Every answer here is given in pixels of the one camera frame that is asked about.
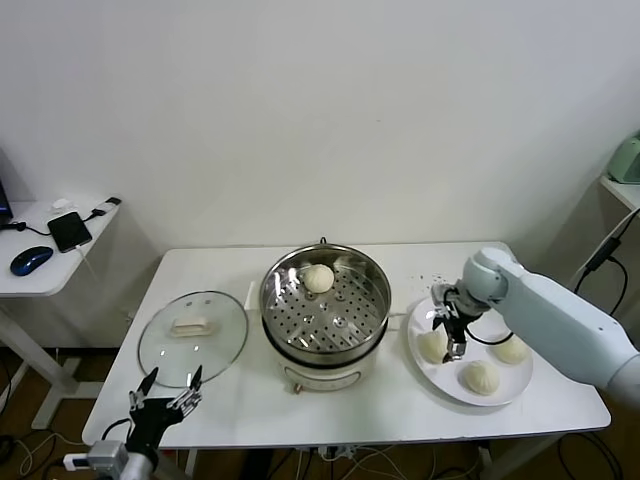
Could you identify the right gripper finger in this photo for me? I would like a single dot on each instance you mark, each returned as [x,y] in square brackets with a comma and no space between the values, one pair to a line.
[440,322]
[456,351]

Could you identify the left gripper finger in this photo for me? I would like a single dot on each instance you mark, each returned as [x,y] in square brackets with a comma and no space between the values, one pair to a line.
[142,395]
[190,402]

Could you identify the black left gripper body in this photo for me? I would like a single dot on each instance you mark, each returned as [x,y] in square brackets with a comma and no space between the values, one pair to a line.
[152,425]

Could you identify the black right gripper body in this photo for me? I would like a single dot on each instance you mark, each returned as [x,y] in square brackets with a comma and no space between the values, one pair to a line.
[457,327]

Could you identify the white steamed baozi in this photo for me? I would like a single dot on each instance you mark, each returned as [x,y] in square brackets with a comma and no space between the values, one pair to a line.
[480,378]
[512,351]
[318,279]
[429,347]

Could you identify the glass pot lid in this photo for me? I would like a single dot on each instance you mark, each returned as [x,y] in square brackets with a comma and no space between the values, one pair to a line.
[220,310]

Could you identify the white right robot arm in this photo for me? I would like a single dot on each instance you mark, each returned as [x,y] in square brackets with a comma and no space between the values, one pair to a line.
[550,310]

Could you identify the white round plate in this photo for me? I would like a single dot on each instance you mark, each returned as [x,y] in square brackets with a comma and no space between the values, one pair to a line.
[440,385]

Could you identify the white electric cooker base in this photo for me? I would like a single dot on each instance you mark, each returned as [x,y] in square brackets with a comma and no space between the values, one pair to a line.
[325,375]

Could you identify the white side desk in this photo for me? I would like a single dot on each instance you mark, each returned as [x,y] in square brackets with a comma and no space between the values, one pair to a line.
[45,280]

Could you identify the white power strip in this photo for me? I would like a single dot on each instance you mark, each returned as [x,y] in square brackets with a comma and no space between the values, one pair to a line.
[336,452]

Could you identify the blue computer mouse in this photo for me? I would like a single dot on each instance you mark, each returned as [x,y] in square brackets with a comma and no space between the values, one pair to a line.
[31,260]

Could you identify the black smartphone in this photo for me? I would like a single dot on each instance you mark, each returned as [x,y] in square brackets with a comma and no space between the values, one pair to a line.
[70,232]

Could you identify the white earbuds case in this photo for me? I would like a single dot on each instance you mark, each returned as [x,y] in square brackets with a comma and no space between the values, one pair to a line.
[61,203]

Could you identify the white shelf table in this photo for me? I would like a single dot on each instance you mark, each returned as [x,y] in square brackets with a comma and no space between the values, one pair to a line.
[620,192]

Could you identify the green appliance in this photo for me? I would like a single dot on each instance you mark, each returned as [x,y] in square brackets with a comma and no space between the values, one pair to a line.
[627,160]

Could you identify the dark laptop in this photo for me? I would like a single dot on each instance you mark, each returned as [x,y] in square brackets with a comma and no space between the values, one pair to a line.
[4,200]

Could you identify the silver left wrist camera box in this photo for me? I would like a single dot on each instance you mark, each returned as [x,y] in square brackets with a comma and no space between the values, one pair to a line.
[107,455]

